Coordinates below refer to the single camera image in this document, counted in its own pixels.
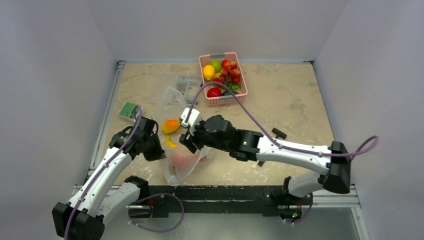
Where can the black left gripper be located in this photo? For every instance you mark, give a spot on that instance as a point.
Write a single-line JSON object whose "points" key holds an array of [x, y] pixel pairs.
{"points": [[158, 153]]}

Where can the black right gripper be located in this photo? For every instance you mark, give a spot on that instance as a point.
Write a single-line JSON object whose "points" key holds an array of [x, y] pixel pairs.
{"points": [[192, 137]]}

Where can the clear plastic bag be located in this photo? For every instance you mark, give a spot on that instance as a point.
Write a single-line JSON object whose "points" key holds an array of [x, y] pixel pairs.
{"points": [[170, 107]]}

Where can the red fake apple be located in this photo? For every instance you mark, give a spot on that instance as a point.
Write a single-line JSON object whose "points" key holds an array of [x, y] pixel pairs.
{"points": [[214, 92]]}

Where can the yellow fake lemon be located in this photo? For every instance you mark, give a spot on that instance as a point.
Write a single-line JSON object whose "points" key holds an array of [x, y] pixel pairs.
{"points": [[208, 72]]}

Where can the red fake grape bunch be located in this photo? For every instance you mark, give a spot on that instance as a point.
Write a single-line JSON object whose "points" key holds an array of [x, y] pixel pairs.
{"points": [[229, 73]]}

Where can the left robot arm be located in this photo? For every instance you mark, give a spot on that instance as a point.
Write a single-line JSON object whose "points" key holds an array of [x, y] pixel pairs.
{"points": [[84, 216]]}

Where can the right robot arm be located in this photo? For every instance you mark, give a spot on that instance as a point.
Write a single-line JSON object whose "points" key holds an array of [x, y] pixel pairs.
{"points": [[326, 171]]}

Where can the small yellow fake banana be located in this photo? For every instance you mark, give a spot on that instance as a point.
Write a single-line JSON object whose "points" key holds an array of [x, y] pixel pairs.
{"points": [[169, 143]]}

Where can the orange fake fruit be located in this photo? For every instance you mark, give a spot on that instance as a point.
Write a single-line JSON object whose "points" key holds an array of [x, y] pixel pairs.
{"points": [[170, 126]]}

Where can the pink red fake peach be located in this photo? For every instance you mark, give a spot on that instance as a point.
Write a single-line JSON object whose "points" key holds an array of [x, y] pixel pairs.
{"points": [[185, 161]]}

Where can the green fake lime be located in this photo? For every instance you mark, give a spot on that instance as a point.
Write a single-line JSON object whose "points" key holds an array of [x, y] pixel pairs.
{"points": [[217, 65]]}

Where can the green label small box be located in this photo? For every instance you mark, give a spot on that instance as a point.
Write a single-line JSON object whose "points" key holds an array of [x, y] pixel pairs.
{"points": [[129, 111]]}

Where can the pink plastic basket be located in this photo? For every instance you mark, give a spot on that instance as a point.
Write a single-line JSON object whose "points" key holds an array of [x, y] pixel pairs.
{"points": [[228, 96]]}

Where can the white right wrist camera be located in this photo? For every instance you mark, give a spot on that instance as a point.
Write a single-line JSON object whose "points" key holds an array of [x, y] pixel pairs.
{"points": [[190, 118]]}

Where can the black T-handle tool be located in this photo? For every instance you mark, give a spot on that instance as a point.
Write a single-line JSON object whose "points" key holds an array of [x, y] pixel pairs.
{"points": [[279, 135]]}

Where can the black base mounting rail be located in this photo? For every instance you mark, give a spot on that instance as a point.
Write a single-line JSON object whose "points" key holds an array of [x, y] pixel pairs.
{"points": [[266, 200]]}

